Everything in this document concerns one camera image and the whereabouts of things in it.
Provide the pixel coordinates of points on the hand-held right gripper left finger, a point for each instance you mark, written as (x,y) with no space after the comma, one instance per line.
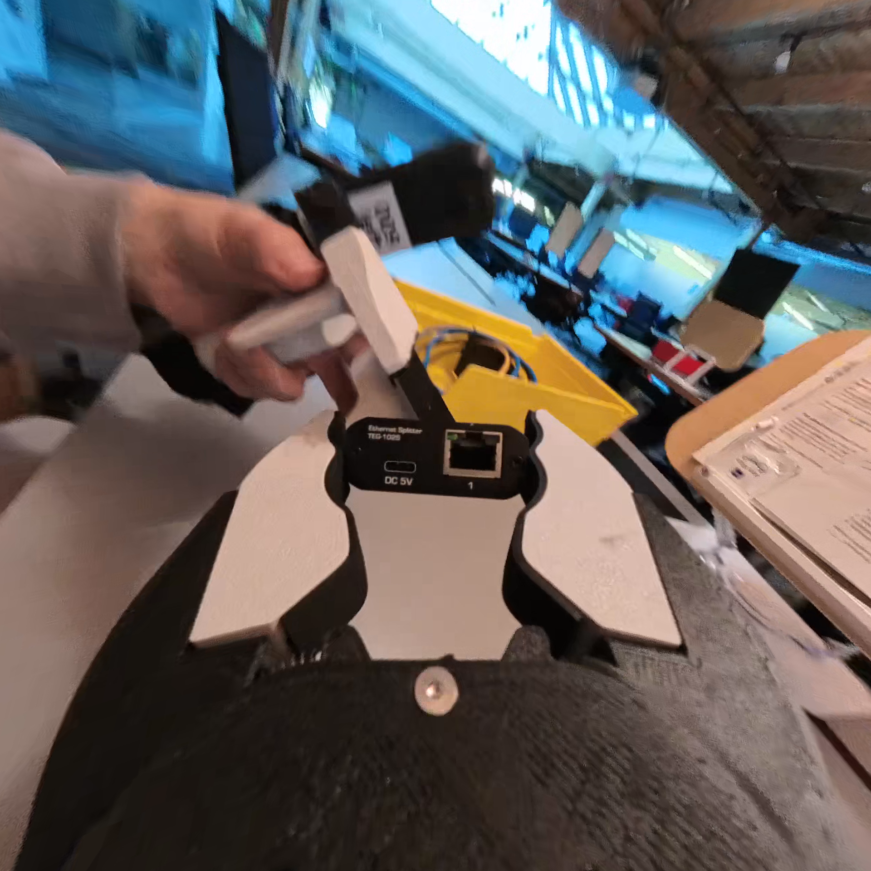
(286,544)

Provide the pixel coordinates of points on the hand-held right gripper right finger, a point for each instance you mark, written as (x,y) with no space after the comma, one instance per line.
(592,544)

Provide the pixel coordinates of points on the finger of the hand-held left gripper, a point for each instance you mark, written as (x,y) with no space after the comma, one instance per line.
(371,292)

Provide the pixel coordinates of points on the person's left hand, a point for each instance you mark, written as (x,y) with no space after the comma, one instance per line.
(204,258)

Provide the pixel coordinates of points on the black network splitter box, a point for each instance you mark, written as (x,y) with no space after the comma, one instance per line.
(422,469)

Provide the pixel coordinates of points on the wooden board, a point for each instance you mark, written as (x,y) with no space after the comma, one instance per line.
(701,408)

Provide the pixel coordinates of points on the yellow plastic bin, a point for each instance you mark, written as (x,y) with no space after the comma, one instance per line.
(565,401)

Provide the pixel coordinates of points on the grey desk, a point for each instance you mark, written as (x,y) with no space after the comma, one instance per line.
(102,544)

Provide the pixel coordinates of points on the black monitor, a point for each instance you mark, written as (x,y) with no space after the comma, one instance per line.
(755,282)

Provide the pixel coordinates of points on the brown chair back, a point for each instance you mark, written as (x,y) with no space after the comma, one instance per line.
(721,333)

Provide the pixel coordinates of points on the person's left forearm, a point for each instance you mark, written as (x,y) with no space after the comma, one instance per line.
(54,238)

